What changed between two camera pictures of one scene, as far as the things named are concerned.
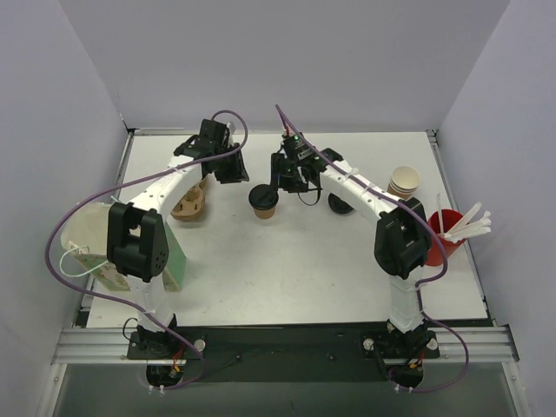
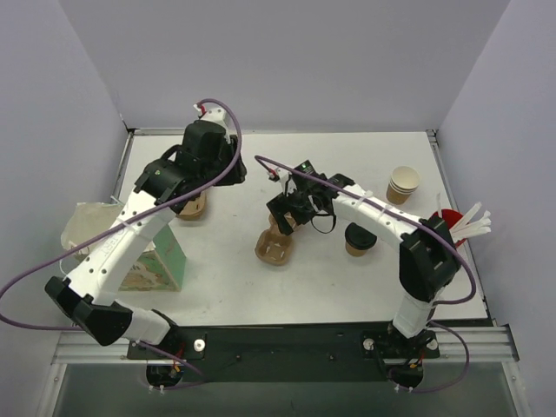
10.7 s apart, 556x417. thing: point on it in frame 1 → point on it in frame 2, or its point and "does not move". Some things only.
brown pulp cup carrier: x=191 y=206 does not move
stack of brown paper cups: x=404 y=182 does not move
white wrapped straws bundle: x=464 y=228 does not move
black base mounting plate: x=290 y=354 does not move
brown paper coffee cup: x=264 y=214 → x=354 y=252
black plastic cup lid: x=263 y=197 → x=359 y=237
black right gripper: x=286 y=179 → x=283 y=205
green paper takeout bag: x=85 y=235 does not move
